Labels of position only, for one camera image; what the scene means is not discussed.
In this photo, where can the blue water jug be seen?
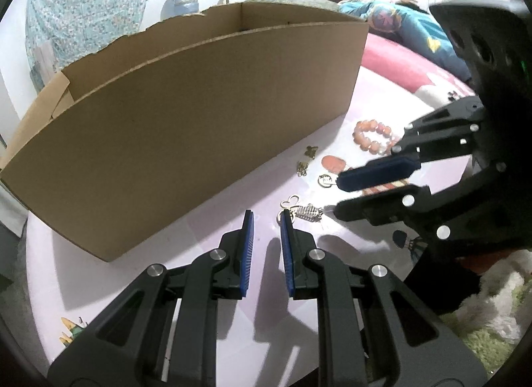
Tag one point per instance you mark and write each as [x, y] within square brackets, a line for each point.
[181, 2]

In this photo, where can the teal floral hanging cloth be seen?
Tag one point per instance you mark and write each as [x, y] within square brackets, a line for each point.
[83, 8]

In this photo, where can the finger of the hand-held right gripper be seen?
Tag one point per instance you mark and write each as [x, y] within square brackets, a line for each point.
[374, 210]
[374, 173]

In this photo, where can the brown cardboard box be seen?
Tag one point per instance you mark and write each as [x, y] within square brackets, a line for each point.
[187, 120]

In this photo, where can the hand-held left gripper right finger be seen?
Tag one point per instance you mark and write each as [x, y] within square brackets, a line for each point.
[286, 254]

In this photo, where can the white fluffy cloth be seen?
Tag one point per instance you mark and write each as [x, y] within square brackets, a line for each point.
[503, 295]

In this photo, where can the pink floral blanket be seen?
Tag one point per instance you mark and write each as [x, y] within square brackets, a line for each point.
[395, 62]

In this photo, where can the green fluffy rug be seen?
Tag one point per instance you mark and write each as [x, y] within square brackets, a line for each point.
[482, 337]

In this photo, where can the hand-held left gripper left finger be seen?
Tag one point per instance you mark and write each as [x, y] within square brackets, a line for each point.
[248, 254]

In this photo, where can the gold butterfly charm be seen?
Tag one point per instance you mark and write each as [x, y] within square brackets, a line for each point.
[311, 152]

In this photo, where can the blue printed blanket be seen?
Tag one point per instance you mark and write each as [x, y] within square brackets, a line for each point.
[407, 25]

